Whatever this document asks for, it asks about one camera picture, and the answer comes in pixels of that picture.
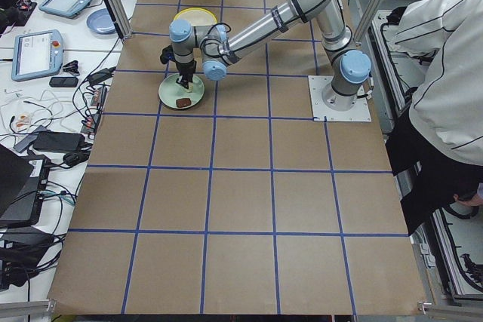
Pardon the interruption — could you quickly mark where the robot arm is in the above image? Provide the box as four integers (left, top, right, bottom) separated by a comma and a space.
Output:
160, 0, 371, 109

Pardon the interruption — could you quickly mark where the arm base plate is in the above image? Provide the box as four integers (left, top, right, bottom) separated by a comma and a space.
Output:
308, 75, 371, 122

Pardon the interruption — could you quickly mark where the teach pendant near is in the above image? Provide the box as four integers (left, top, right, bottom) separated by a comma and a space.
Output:
11, 29, 63, 81

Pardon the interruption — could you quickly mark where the black laptop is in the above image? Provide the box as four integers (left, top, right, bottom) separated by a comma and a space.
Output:
1, 146, 51, 228

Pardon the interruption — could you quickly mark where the white bun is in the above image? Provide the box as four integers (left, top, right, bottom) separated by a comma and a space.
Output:
186, 81, 193, 93

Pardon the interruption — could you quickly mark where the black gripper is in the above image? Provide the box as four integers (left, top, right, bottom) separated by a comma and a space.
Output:
174, 56, 196, 90

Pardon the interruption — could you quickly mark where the light green plate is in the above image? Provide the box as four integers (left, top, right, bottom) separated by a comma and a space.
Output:
158, 73, 205, 109

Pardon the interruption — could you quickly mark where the yellow steamer centre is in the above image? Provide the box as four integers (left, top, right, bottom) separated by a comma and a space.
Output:
174, 8, 217, 26

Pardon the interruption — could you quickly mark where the person in white jacket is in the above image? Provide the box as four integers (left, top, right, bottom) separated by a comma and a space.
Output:
386, 0, 482, 234

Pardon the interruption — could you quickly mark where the blue plate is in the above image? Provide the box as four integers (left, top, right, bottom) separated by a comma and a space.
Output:
86, 8, 116, 35

